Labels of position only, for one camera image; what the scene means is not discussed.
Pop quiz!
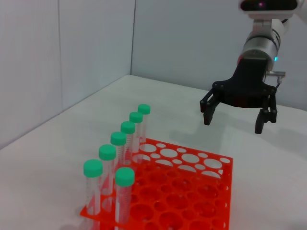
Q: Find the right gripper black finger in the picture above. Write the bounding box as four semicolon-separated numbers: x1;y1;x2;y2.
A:
254;87;278;134
200;86;224;126

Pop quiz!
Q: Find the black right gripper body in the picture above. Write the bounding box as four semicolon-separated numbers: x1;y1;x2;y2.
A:
213;57;276;109

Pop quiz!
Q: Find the green capped clear test tube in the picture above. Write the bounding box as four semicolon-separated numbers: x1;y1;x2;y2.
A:
120;121;136;166
98;144;117;199
129;112;144;156
83;159;104;218
110;131;128;175
115;167;135;226
138;104;151;144

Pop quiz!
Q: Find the orange test tube rack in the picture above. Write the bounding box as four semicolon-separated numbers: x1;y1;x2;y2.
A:
79;138;234;230

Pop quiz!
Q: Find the right arm cable with plug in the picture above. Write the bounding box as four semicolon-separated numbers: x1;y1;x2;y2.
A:
266;69;287;91

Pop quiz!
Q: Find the right wrist camera white housing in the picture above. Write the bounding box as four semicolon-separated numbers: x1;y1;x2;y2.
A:
238;0;304;19

